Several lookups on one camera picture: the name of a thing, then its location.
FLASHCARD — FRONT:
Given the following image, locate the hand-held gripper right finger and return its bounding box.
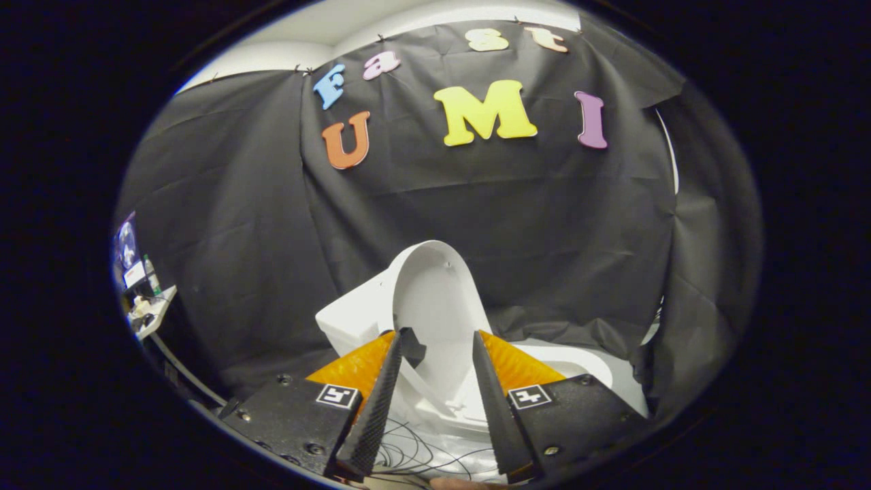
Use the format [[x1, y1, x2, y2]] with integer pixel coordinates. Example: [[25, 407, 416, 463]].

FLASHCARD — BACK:
[[472, 330, 648, 480]]

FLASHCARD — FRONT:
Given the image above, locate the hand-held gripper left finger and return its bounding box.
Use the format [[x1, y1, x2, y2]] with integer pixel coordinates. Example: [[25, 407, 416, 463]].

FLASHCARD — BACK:
[[218, 328, 428, 480]]

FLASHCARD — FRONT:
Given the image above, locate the white toilet seat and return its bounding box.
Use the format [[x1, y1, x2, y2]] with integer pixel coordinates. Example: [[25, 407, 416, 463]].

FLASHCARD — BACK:
[[401, 342, 614, 427]]

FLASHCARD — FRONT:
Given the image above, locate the white ceramic toilet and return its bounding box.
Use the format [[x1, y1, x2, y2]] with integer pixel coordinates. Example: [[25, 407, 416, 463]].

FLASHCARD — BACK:
[[315, 264, 617, 443]]

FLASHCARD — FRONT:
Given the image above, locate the black backdrop cloth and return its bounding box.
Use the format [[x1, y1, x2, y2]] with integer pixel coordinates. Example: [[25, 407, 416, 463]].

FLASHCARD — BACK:
[[112, 17, 763, 423]]

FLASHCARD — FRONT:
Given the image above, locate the small white shelf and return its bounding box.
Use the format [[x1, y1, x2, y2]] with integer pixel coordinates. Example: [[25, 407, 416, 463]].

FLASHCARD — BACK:
[[128, 284, 178, 342]]

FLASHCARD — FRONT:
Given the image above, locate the white toilet lid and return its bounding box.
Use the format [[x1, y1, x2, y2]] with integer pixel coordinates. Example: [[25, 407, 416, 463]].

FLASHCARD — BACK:
[[393, 240, 493, 409]]

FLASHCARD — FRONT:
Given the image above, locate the thin black cable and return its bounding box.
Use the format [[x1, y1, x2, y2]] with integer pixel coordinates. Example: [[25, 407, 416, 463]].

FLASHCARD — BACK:
[[373, 419, 492, 478]]

